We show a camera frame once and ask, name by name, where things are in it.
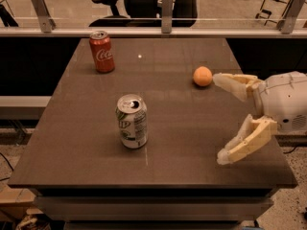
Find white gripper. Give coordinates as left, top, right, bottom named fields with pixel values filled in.
left=213, top=71, right=307, bottom=165

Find silver green 7up can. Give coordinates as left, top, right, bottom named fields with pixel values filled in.
left=115, top=94, right=148, bottom=150

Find red coca-cola can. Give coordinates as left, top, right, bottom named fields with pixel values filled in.
left=89, top=31, right=115, bottom=73

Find orange ball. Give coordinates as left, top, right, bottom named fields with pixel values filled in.
left=193, top=66, right=213, bottom=87

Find wooden chair in background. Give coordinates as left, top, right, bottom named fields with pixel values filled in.
left=255, top=0, right=291, bottom=25

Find black office chair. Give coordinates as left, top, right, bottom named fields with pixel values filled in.
left=89, top=0, right=198, bottom=27

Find horizontal metal railing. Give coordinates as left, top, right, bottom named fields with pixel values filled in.
left=0, top=27, right=307, bottom=38

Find grey table base drawers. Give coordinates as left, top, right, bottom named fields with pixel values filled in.
left=35, top=196, right=272, bottom=230

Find middle metal bracket post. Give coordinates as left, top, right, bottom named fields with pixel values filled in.
left=161, top=0, right=173, bottom=34

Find left metal bracket post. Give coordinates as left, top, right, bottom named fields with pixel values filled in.
left=31, top=0, right=56, bottom=33

